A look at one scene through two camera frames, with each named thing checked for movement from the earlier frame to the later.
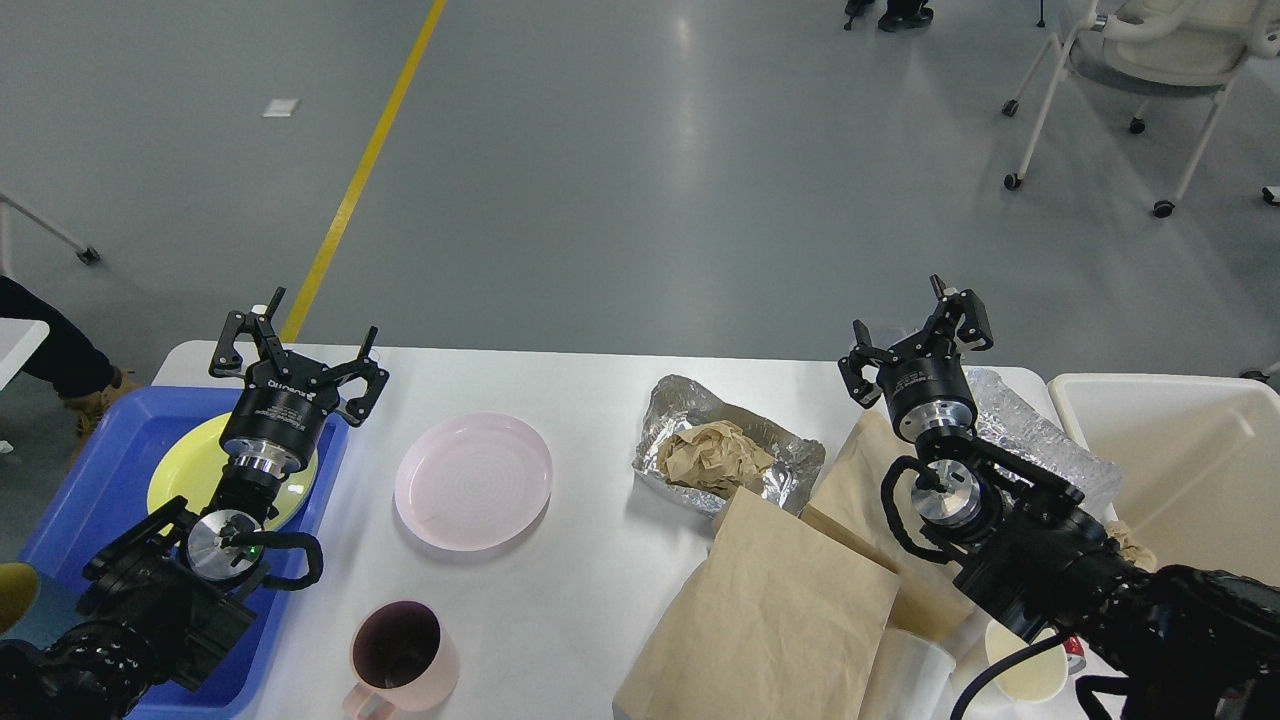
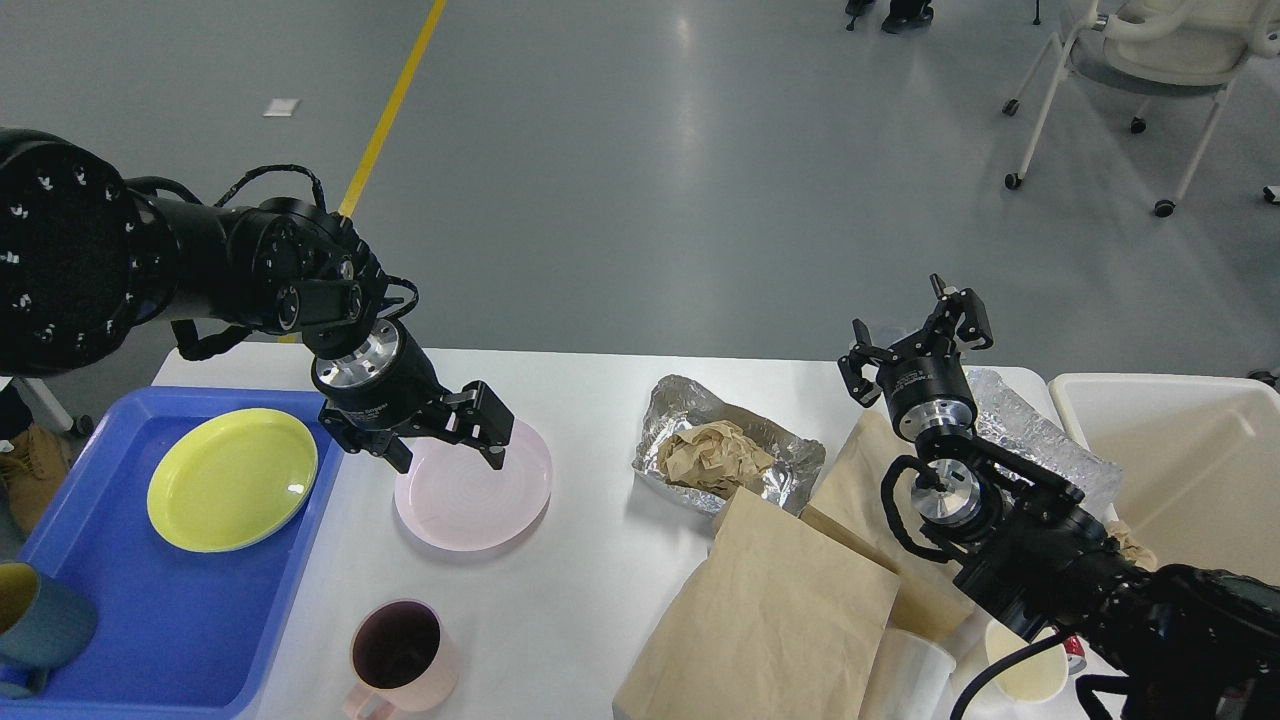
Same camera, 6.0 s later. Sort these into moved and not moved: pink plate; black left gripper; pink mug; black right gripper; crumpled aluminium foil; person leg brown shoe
Moved: person leg brown shoe; black left gripper
Not moved: pink mug; crumpled aluminium foil; black right gripper; pink plate
